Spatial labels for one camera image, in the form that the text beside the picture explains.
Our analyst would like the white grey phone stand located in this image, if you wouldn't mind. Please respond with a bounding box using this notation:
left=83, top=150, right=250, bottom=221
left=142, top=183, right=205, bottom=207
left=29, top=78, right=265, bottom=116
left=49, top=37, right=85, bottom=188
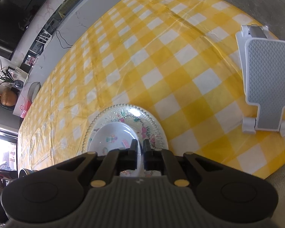
left=236, top=24, right=285, bottom=137

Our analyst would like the black television screen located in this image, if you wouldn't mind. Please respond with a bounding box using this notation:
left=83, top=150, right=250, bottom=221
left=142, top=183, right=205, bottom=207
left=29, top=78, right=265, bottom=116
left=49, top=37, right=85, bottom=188
left=0, top=0, right=46, bottom=60

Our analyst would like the clear glass cartoon plate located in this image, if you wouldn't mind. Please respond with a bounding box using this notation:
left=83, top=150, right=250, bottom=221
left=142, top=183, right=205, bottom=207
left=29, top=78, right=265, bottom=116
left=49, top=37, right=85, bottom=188
left=81, top=103, right=169, bottom=154

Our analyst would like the yellow white checkered tablecloth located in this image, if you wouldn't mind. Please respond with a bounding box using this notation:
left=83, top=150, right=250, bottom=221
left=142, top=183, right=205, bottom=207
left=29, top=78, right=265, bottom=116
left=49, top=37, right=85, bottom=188
left=18, top=0, right=285, bottom=178

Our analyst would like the green potted plant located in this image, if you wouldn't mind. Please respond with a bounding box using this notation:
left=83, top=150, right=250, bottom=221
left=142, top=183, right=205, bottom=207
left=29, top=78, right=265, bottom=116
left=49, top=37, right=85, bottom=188
left=0, top=62, right=24, bottom=89

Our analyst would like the orange round vase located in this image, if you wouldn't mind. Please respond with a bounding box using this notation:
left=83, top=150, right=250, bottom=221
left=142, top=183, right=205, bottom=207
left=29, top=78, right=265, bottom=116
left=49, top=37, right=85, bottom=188
left=0, top=89, right=17, bottom=107

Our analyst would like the black power cable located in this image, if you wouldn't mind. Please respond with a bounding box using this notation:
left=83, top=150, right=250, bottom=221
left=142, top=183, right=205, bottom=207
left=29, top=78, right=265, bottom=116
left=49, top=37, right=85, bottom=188
left=55, top=29, right=73, bottom=50

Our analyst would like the grey round chair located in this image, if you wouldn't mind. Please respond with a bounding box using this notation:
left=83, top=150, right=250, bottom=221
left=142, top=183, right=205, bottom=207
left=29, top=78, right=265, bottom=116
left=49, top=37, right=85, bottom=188
left=27, top=82, right=41, bottom=102

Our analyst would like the white sticker-pattern small plate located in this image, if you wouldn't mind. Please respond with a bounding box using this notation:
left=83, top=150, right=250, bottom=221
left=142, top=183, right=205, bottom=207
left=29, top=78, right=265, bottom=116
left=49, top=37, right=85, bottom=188
left=87, top=122, right=143, bottom=177

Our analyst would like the pink storage box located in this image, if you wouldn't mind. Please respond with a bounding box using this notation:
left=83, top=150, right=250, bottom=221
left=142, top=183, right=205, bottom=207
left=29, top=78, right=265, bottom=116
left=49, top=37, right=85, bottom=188
left=20, top=100, right=32, bottom=118

